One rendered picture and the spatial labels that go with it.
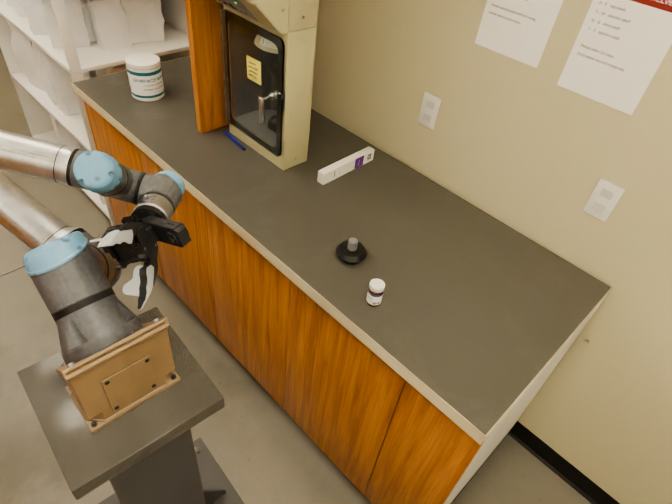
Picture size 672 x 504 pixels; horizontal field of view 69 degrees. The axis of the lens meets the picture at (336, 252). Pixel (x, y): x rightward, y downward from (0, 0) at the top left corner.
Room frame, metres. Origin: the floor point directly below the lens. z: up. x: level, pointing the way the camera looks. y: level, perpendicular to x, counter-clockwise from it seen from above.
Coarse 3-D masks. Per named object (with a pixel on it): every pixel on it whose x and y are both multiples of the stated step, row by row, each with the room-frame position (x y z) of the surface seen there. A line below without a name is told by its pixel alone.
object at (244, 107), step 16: (240, 32) 1.57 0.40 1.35; (256, 32) 1.52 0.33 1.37; (240, 48) 1.57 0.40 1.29; (256, 48) 1.52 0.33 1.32; (272, 48) 1.47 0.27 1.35; (240, 64) 1.57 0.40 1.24; (272, 64) 1.47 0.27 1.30; (240, 80) 1.58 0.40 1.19; (272, 80) 1.46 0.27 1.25; (240, 96) 1.58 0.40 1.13; (256, 96) 1.52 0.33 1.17; (240, 112) 1.58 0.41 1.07; (256, 112) 1.52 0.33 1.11; (272, 112) 1.46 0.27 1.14; (240, 128) 1.58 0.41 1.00; (256, 128) 1.52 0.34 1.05; (272, 128) 1.46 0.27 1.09; (272, 144) 1.46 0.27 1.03
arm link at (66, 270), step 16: (64, 240) 0.64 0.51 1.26; (80, 240) 0.66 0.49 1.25; (32, 256) 0.60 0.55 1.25; (48, 256) 0.60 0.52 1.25; (64, 256) 0.61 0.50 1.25; (80, 256) 0.63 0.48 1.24; (96, 256) 0.67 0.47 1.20; (32, 272) 0.58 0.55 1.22; (48, 272) 0.58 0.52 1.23; (64, 272) 0.59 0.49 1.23; (80, 272) 0.60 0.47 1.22; (96, 272) 0.62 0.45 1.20; (48, 288) 0.57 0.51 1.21; (64, 288) 0.57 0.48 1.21; (80, 288) 0.58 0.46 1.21; (96, 288) 0.59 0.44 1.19; (48, 304) 0.55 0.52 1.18; (64, 304) 0.55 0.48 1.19
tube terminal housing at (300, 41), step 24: (312, 0) 1.51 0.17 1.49; (288, 24) 1.44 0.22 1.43; (312, 24) 1.51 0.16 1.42; (288, 48) 1.44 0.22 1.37; (312, 48) 1.52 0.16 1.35; (288, 72) 1.45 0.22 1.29; (312, 72) 1.52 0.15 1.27; (288, 96) 1.45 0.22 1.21; (288, 120) 1.45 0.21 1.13; (288, 144) 1.46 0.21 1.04
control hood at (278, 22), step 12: (216, 0) 1.62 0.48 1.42; (240, 0) 1.42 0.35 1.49; (252, 0) 1.36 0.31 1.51; (264, 0) 1.38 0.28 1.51; (276, 0) 1.41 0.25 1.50; (288, 0) 1.44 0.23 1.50; (252, 12) 1.44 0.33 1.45; (264, 12) 1.38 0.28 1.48; (276, 12) 1.41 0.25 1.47; (264, 24) 1.46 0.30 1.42; (276, 24) 1.41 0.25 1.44
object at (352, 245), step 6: (348, 240) 1.05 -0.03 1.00; (354, 240) 1.05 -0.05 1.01; (342, 246) 1.05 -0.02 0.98; (348, 246) 1.04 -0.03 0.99; (354, 246) 1.04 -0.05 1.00; (360, 246) 1.06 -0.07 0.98; (336, 252) 1.03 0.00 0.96; (342, 252) 1.02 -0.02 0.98; (348, 252) 1.03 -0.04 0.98; (354, 252) 1.03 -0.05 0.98; (360, 252) 1.03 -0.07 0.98; (366, 252) 1.05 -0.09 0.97; (342, 258) 1.01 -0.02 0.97; (348, 258) 1.01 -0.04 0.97; (354, 258) 1.01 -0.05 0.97; (360, 258) 1.02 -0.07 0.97
